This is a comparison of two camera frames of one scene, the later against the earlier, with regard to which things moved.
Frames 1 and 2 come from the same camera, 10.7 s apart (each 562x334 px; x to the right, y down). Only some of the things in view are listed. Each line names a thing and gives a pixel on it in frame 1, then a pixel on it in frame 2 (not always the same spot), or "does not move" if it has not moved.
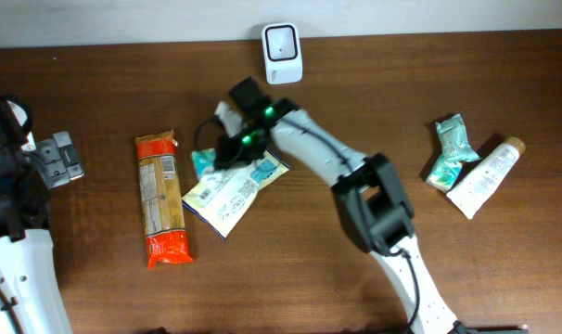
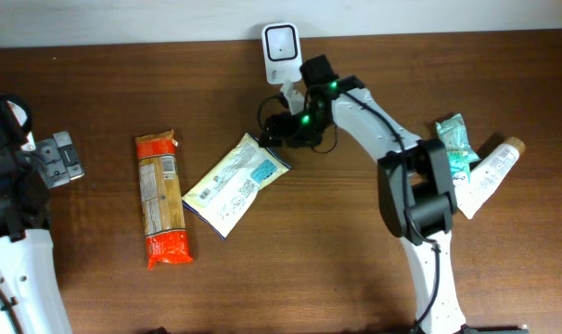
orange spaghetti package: [160, 199] does not move
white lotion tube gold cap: [471, 195] does not move
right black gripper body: [236, 152] to [301, 130]
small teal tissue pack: [204, 160] to [460, 161]
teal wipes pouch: [454, 142] does not move
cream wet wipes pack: [222, 199] does not move
